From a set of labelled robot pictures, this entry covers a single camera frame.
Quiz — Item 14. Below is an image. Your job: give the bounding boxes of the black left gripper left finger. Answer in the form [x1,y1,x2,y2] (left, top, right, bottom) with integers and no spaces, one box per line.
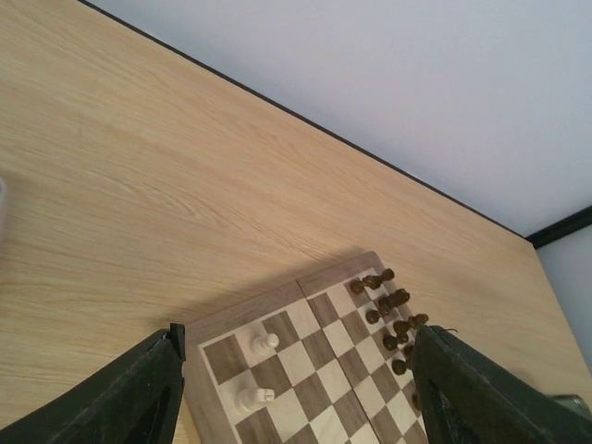
[1,323,186,443]

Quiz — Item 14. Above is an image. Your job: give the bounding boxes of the dark chess piece row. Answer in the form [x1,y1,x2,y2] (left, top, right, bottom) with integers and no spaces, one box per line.
[342,268,428,415]

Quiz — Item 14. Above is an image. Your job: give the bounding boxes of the wooden chess board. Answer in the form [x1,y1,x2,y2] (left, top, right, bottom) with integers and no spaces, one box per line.
[184,252,427,443]

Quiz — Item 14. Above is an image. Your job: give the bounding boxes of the cream piece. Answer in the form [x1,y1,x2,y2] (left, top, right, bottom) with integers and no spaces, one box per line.
[251,333,279,356]

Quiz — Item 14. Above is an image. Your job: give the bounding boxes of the silver metal tin box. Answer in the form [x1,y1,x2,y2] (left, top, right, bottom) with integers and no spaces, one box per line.
[552,394,586,412]

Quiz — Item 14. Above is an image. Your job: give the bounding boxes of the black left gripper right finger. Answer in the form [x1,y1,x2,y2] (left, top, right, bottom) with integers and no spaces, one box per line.
[412,326,591,443]

